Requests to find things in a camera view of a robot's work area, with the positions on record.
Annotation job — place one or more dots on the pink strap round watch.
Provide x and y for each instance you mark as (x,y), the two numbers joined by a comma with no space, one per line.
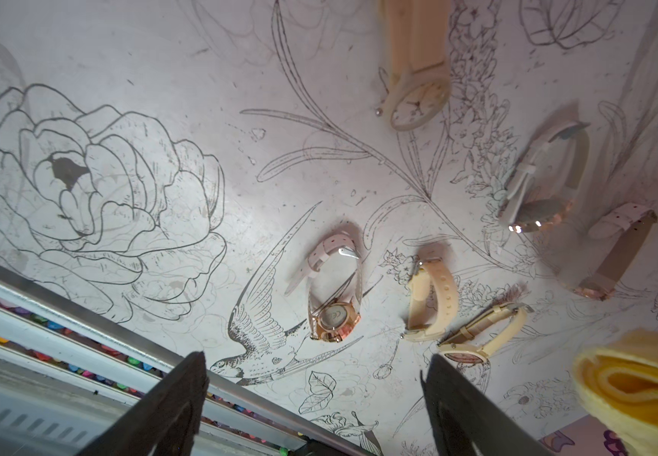
(547,179)

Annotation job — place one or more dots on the square silver face watch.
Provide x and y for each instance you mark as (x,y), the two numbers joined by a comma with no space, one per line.
(330,276)

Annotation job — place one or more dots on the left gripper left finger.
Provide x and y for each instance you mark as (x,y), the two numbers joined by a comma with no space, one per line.
(165,421)

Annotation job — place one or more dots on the yellow cleaning cloth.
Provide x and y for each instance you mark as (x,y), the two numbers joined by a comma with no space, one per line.
(618,384)

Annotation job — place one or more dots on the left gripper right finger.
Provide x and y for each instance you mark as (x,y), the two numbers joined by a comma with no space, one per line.
(465,422)

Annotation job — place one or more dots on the white strap watch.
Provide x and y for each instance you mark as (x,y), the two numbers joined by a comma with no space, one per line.
(597,261)

